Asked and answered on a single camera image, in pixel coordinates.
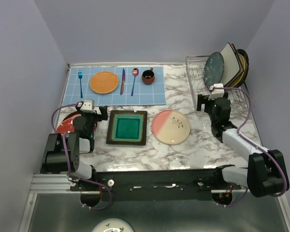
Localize red rimmed round plate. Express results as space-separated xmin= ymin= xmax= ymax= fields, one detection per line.
xmin=61 ymin=112 xmax=81 ymax=123

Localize white red rimmed plate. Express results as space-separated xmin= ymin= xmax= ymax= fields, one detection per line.
xmin=55 ymin=116 xmax=99 ymax=136

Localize black teal square plate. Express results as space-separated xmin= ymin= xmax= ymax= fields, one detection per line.
xmin=106 ymin=110 xmax=147 ymax=146

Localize dark teal round plate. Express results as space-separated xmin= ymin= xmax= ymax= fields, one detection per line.
xmin=203 ymin=52 xmax=224 ymax=89

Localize beige floral round plate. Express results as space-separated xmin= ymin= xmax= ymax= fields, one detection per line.
xmin=152 ymin=110 xmax=191 ymax=145

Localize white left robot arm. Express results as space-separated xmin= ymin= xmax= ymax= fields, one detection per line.
xmin=41 ymin=101 xmax=108 ymax=191

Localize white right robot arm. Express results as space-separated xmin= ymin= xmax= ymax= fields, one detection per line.
xmin=197 ymin=94 xmax=290 ymax=197

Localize woven wicker round trivet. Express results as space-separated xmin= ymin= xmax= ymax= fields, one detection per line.
xmin=89 ymin=71 xmax=119 ymax=94

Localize iridescent knife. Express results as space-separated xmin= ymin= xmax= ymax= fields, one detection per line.
xmin=120 ymin=68 xmax=126 ymax=95

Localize blue grid placemat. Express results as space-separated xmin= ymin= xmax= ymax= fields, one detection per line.
xmin=62 ymin=66 xmax=166 ymax=106

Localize white square plate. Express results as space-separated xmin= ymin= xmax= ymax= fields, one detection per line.
xmin=220 ymin=43 xmax=240 ymax=87

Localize blue fork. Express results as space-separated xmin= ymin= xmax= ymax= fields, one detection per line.
xmin=78 ymin=71 xmax=83 ymax=99

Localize cream square dark-rimmed plate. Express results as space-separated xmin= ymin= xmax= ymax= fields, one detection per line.
xmin=223 ymin=44 xmax=243 ymax=87

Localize iridescent spoon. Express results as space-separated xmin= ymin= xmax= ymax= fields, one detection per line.
xmin=131 ymin=68 xmax=139 ymax=96

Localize yellow round plate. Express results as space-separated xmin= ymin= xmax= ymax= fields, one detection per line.
xmin=229 ymin=54 xmax=246 ymax=87

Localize orange black mug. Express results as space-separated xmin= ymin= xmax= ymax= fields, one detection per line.
xmin=142 ymin=67 xmax=155 ymax=85

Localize dark olive round plate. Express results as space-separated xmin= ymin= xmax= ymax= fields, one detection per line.
xmin=230 ymin=49 xmax=249 ymax=87

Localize white floral plate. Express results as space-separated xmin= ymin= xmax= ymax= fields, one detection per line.
xmin=92 ymin=218 xmax=134 ymax=232

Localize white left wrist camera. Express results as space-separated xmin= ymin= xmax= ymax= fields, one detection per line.
xmin=77 ymin=100 xmax=96 ymax=113

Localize wire dish rack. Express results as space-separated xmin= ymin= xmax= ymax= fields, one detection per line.
xmin=185 ymin=55 xmax=254 ymax=118

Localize aluminium frame rail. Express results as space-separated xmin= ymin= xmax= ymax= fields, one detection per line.
xmin=29 ymin=170 xmax=287 ymax=194

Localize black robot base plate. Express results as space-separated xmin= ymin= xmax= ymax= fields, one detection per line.
xmin=70 ymin=168 xmax=240 ymax=201

